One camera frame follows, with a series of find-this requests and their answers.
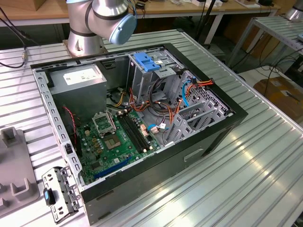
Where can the blue drive latch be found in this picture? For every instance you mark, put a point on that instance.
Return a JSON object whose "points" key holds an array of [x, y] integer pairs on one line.
{"points": [[144, 60]]}

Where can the brown cardboard box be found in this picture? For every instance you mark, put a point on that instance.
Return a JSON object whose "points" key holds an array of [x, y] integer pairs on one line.
{"points": [[274, 94]]}

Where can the grey power supply unit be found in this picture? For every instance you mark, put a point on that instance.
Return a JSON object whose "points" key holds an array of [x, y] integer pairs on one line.
{"points": [[78, 99]]}

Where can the blue expansion slot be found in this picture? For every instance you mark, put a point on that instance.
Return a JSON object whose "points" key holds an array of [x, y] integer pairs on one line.
{"points": [[111, 169]]}

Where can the green motherboard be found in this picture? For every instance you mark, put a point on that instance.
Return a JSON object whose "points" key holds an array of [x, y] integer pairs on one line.
{"points": [[94, 151]]}

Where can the grey parts rack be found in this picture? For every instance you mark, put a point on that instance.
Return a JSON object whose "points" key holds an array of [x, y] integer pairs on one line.
{"points": [[16, 170]]}

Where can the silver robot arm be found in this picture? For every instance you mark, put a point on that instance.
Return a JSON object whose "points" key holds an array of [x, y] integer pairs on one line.
{"points": [[106, 14]]}

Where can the black tripod stand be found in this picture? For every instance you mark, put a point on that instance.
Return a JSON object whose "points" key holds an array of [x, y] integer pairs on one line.
{"points": [[205, 14]]}

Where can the CPU socket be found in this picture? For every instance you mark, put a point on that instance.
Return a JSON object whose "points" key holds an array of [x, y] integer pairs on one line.
{"points": [[112, 142]]}

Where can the black blue bracket clip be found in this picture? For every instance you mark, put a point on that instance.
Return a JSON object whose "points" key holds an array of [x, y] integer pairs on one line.
{"points": [[48, 196]]}

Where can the metal slot bracket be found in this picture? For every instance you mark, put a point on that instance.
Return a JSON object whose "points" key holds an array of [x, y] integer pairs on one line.
{"points": [[68, 189]]}

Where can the black RAM slot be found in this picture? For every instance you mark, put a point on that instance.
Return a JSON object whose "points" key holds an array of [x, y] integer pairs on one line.
{"points": [[133, 132], [139, 129], [136, 130]]}

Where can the metal slat table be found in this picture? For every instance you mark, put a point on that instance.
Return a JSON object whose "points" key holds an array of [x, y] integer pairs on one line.
{"points": [[272, 26]]}

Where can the black PC case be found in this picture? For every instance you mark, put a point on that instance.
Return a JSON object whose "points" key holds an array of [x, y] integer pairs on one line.
{"points": [[165, 170]]}

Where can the metal drive cage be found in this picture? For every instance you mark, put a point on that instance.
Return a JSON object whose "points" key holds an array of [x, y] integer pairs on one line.
{"points": [[139, 80]]}

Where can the metal disk bay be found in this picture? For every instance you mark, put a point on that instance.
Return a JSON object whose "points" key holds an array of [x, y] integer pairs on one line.
{"points": [[183, 128]]}

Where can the wooden desk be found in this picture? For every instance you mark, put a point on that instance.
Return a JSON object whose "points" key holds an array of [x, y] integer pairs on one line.
{"points": [[35, 14]]}

